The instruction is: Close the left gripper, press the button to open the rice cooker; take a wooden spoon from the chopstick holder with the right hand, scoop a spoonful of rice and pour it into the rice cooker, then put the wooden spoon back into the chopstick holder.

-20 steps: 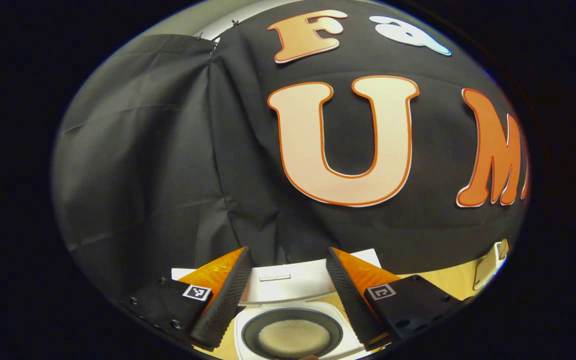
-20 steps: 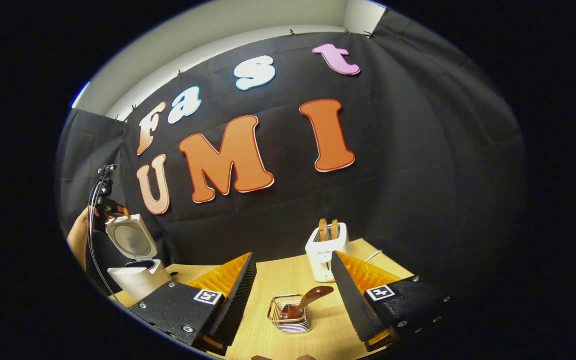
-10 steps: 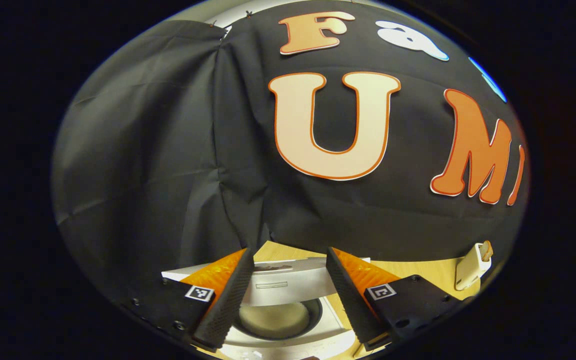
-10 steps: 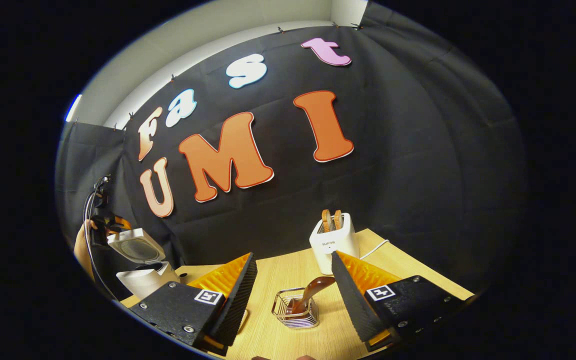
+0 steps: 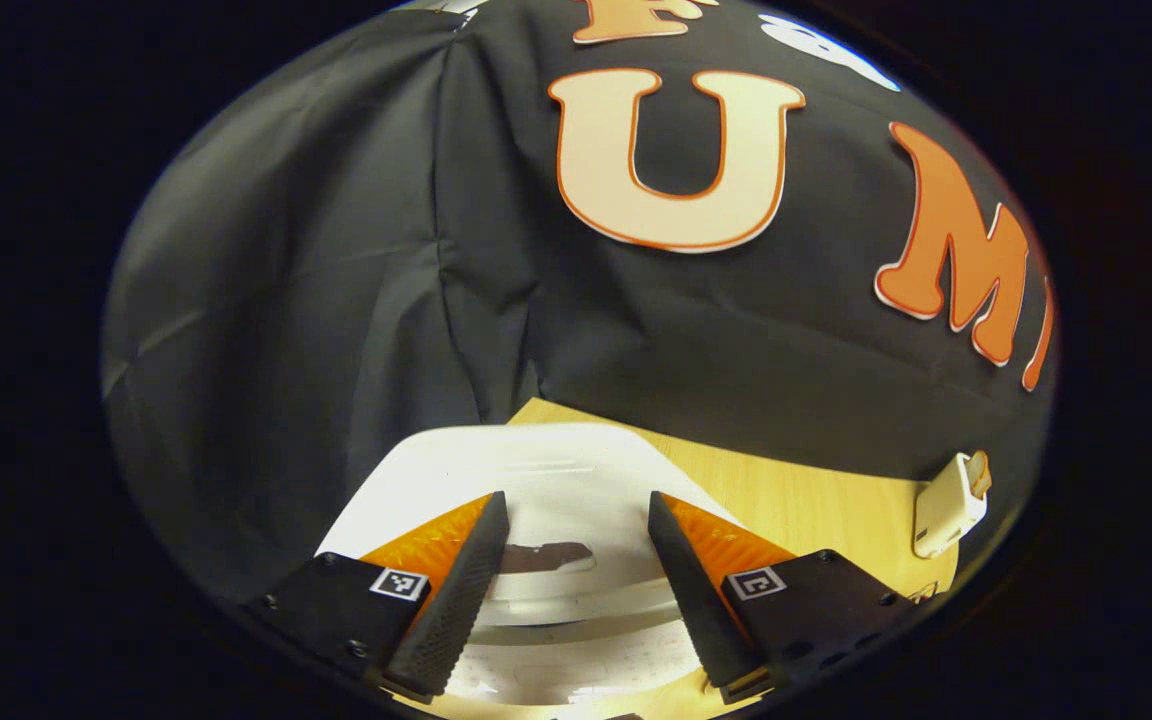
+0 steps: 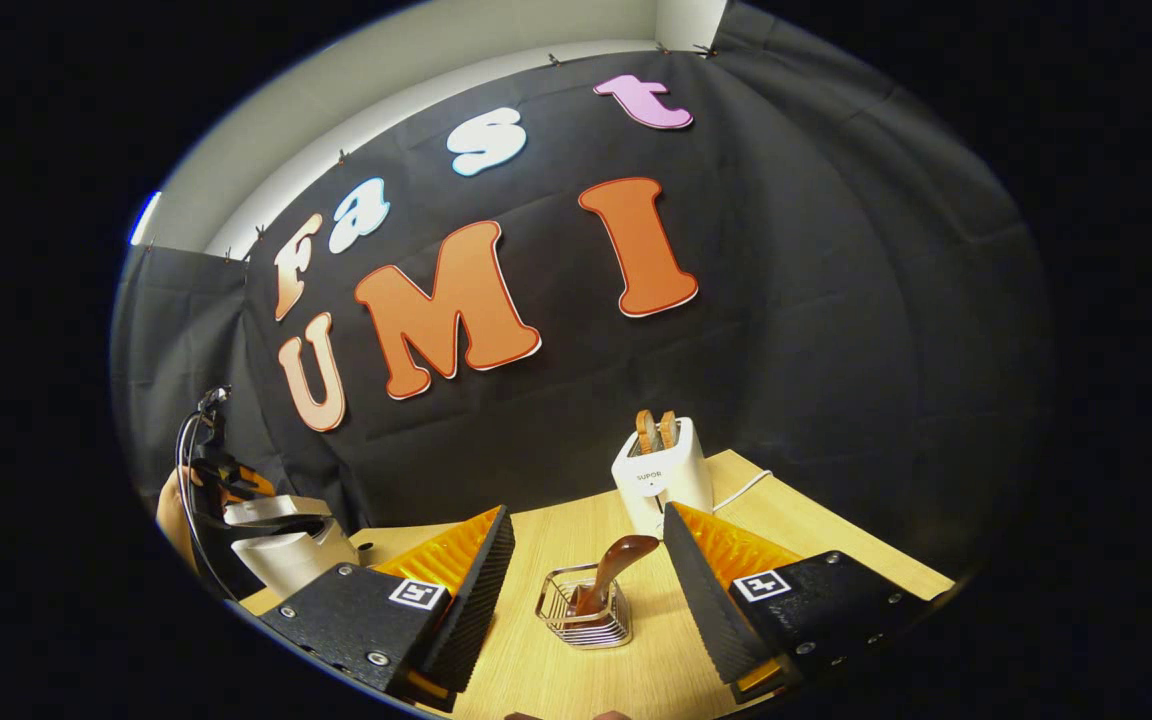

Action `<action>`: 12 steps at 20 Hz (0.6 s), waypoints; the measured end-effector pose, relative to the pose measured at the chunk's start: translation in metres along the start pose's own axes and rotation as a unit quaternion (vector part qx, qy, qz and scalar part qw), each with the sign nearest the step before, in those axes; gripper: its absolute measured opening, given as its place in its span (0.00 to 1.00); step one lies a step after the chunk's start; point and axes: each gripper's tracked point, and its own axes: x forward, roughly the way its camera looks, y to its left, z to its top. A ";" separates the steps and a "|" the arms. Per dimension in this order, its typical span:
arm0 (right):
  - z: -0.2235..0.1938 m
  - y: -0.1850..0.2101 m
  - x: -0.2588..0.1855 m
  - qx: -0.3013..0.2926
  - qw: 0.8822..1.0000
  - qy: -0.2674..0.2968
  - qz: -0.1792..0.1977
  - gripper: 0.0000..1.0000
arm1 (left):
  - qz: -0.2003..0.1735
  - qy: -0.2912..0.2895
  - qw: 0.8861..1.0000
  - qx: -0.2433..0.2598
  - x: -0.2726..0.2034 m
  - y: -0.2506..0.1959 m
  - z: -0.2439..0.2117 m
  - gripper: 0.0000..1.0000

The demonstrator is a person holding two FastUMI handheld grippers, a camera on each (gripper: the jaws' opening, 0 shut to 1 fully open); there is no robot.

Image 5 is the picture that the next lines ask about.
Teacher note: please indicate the white toaster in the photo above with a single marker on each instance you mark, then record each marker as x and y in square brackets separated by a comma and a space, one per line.
[941, 510]

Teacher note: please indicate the brown toast slice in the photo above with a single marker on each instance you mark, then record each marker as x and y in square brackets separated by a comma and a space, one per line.
[980, 472]

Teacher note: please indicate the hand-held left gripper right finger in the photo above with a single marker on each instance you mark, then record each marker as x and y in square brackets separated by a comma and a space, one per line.
[701, 600]

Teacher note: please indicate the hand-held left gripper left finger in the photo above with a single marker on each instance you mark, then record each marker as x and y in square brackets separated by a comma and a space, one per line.
[456, 600]

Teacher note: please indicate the black backdrop cloth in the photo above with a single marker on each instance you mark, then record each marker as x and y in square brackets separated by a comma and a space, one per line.
[286, 300]

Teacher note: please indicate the white rice cooker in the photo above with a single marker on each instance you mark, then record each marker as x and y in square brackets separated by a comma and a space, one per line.
[576, 480]

